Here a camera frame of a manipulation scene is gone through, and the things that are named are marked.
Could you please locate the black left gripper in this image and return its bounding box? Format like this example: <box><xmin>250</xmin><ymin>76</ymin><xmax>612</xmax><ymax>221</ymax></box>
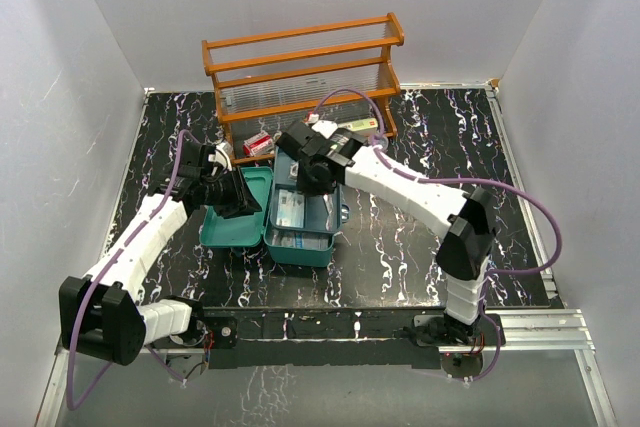
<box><xmin>201</xmin><ymin>166</ymin><xmax>261</xmax><ymax>218</ymax></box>

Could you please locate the white blue card packet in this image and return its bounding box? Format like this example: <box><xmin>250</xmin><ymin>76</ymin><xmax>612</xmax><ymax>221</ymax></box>
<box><xmin>276</xmin><ymin>189</ymin><xmax>305</xmax><ymax>228</ymax></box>

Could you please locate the blue divided tray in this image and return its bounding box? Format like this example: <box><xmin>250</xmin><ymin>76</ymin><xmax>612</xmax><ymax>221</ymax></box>
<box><xmin>269</xmin><ymin>148</ymin><xmax>343</xmax><ymax>235</ymax></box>

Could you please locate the green medicine kit box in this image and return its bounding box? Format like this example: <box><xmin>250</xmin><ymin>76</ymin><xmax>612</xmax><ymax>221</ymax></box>
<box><xmin>200</xmin><ymin>150</ymin><xmax>350</xmax><ymax>268</ymax></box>

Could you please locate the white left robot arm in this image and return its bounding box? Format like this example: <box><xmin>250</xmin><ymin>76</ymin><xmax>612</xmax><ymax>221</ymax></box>
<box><xmin>59</xmin><ymin>141</ymin><xmax>261</xmax><ymax>366</ymax></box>

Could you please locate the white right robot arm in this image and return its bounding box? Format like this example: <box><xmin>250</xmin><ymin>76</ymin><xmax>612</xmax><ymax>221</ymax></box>
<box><xmin>276</xmin><ymin>121</ymin><xmax>496</xmax><ymax>344</ymax></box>

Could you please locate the red white medicine box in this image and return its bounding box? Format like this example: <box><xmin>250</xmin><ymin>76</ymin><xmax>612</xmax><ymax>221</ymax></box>
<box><xmin>243</xmin><ymin>130</ymin><xmax>274</xmax><ymax>157</ymax></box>

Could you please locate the cream long medicine box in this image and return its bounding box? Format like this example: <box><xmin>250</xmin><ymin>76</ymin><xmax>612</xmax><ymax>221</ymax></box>
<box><xmin>339</xmin><ymin>117</ymin><xmax>379</xmax><ymax>137</ymax></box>

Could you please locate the orange wooden shelf rack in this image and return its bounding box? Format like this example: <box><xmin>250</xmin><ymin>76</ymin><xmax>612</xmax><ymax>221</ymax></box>
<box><xmin>201</xmin><ymin>12</ymin><xmax>405</xmax><ymax>164</ymax></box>

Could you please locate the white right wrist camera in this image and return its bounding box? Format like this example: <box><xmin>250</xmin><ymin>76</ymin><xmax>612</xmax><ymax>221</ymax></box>
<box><xmin>306</xmin><ymin>114</ymin><xmax>338</xmax><ymax>138</ymax></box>

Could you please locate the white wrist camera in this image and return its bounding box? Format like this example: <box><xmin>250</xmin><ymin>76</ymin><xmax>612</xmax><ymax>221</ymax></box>
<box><xmin>306</xmin><ymin>114</ymin><xmax>338</xmax><ymax>138</ymax></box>
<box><xmin>209</xmin><ymin>140</ymin><xmax>233</xmax><ymax>170</ymax></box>

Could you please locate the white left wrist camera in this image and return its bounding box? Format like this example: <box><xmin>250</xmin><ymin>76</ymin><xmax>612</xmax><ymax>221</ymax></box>
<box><xmin>209</xmin><ymin>140</ymin><xmax>233</xmax><ymax>170</ymax></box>

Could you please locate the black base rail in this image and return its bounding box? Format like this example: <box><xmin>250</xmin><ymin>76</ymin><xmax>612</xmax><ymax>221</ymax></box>
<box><xmin>151</xmin><ymin>307</ymin><xmax>505</xmax><ymax>376</ymax></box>

